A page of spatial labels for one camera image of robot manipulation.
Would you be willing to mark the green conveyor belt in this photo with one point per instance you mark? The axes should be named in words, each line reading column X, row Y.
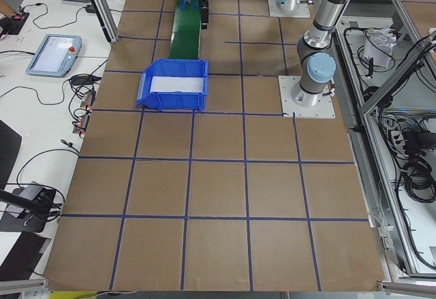
column 185, row 41

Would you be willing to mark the white foam pad left bin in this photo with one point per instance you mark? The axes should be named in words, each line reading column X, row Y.
column 170, row 84

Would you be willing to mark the aluminium frame post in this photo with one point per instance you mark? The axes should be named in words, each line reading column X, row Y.
column 106, row 20

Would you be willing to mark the left blue bin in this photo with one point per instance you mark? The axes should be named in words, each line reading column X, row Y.
column 176, row 100

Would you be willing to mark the brown paper table cover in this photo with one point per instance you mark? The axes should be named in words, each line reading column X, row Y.
column 235, row 197

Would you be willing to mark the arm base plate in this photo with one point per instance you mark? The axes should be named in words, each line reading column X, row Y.
column 274, row 11
column 297, row 104

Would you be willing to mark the black power adapter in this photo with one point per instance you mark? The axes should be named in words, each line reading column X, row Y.
column 90, row 9

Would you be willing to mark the near teach pendant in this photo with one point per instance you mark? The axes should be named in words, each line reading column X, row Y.
column 55, row 56

